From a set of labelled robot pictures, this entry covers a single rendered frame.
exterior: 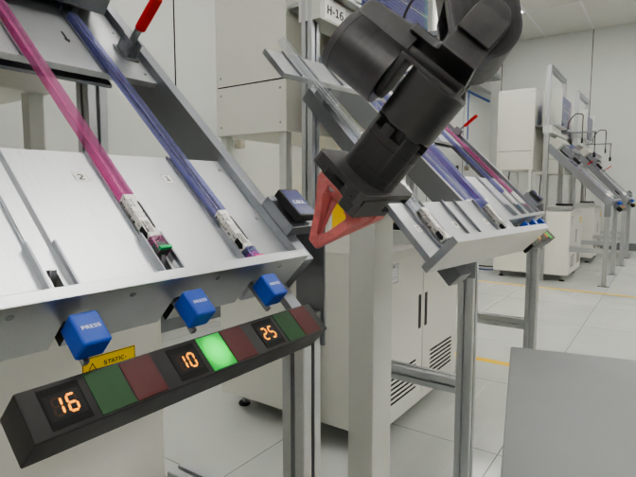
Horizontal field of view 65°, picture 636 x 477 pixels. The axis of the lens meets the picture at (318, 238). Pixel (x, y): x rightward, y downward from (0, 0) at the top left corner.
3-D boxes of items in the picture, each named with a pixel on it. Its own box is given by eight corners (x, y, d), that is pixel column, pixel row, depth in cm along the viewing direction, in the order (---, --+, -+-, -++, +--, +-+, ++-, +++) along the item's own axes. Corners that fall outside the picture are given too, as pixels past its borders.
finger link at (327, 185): (280, 222, 53) (331, 153, 48) (320, 220, 58) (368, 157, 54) (320, 270, 50) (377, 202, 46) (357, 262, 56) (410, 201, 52)
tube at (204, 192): (258, 264, 59) (263, 257, 58) (250, 265, 58) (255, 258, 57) (75, 20, 77) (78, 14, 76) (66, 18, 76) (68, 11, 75)
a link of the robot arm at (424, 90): (469, 95, 41) (476, 93, 46) (405, 43, 41) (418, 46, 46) (415, 160, 44) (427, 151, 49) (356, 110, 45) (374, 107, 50)
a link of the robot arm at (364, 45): (522, 13, 40) (496, 57, 48) (412, -73, 41) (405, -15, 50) (422, 127, 40) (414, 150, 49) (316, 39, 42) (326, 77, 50)
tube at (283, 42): (454, 253, 72) (459, 247, 71) (450, 254, 71) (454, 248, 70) (283, 44, 93) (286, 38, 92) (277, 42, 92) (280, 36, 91)
